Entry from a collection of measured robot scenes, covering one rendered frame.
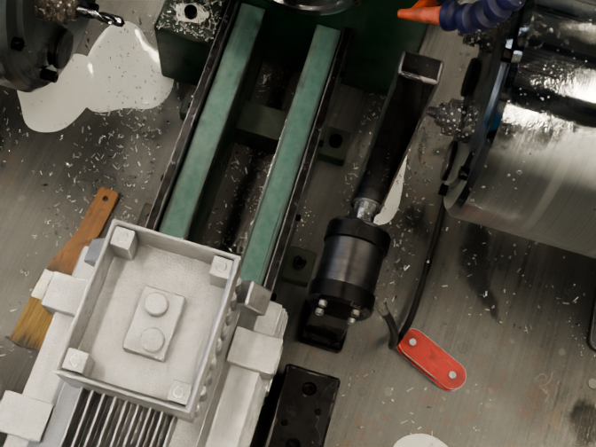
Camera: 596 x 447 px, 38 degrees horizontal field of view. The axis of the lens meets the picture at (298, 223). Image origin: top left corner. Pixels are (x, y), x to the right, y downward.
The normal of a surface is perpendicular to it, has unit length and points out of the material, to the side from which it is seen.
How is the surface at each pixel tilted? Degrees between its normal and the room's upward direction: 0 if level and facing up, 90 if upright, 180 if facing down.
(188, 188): 0
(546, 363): 0
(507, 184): 66
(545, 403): 0
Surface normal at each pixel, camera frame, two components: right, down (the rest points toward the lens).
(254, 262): 0.07, -0.34
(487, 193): -0.24, 0.76
